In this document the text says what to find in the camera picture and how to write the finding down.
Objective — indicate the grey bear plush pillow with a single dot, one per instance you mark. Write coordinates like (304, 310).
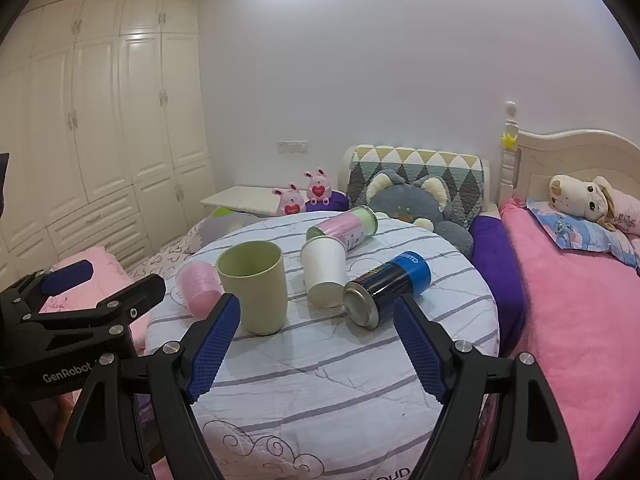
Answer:
(425, 202)

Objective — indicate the front pink bunny toy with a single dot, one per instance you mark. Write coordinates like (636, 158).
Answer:
(291, 200)

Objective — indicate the white bedside table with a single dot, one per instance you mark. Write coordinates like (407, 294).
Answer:
(264, 202)

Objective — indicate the pink fleece blanket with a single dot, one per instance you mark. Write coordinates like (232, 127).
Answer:
(582, 326)

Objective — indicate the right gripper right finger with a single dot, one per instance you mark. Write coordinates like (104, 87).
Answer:
(499, 418)

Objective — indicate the pink bunny toy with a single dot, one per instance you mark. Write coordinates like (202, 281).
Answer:
(319, 189)
(291, 200)

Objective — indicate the white paper cup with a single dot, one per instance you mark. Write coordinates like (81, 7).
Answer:
(324, 265)

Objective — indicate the heart patterned bed sheet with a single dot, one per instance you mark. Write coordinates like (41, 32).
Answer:
(164, 263)

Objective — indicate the blue cartoon pillow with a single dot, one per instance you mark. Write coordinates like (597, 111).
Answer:
(571, 233)

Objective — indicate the black and blue can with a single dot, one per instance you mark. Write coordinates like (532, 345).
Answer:
(369, 299)

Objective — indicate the pink plastic cup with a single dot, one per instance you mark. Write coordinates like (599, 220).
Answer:
(200, 287)

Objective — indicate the cream dog plush toy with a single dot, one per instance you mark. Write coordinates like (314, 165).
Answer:
(596, 201)

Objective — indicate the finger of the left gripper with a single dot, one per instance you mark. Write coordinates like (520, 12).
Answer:
(56, 282)
(131, 303)

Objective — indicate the pink and green jar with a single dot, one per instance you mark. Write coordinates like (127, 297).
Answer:
(351, 228)

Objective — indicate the grey sun patterned pillow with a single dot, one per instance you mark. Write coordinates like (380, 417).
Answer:
(220, 223)

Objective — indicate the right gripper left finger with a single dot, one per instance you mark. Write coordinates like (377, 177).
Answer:
(133, 413)

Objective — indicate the light pink embroidered quilt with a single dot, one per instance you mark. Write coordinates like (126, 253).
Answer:
(108, 277)

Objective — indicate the triangle patterned cushion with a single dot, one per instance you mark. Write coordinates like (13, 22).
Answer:
(467, 177)

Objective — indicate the yellow star ornament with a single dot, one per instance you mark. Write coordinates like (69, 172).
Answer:
(509, 142)

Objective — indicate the cream white wardrobe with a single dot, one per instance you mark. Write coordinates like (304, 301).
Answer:
(102, 119)

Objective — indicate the rear pink bunny toy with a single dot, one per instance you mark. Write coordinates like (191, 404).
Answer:
(319, 189)

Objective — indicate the olive green plastic cup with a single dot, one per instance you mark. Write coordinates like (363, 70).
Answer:
(254, 273)

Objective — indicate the purple pillow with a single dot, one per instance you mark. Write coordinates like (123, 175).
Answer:
(495, 259)

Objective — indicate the cream wooden headboard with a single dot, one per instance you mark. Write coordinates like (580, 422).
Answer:
(581, 153)

